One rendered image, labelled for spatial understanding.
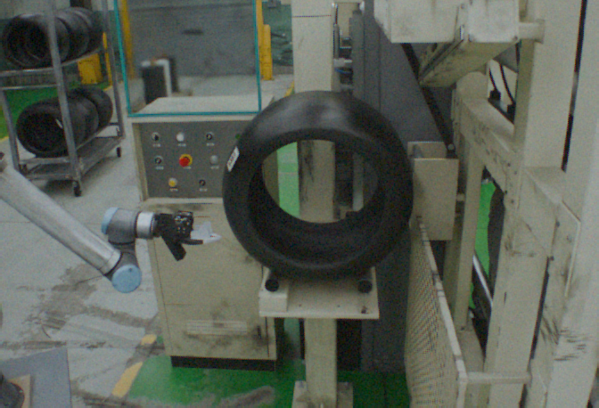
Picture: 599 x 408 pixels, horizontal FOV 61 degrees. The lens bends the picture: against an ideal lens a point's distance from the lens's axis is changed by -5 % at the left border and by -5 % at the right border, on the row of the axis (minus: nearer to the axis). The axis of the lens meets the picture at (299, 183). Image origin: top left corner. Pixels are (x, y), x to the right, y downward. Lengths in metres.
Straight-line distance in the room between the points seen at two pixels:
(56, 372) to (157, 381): 0.88
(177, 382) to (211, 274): 0.60
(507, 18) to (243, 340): 1.95
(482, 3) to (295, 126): 0.61
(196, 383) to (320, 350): 0.72
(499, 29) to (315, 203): 1.06
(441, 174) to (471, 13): 0.86
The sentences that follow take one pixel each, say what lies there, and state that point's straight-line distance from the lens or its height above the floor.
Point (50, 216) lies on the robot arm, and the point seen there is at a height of 1.19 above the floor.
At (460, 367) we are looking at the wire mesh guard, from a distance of 1.20.
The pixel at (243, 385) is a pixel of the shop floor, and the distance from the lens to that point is 2.64.
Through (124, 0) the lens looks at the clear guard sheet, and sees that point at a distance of 2.19.
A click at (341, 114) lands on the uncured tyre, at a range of 1.43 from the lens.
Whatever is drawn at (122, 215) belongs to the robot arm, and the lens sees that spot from 1.75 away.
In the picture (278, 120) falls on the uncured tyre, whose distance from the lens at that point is 1.44.
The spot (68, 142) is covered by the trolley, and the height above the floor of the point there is 0.53.
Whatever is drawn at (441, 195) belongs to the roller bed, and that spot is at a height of 1.07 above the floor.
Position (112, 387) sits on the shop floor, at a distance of 2.79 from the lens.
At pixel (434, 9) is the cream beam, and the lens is 1.13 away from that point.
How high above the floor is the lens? 1.77
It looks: 21 degrees down
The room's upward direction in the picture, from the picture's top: 2 degrees counter-clockwise
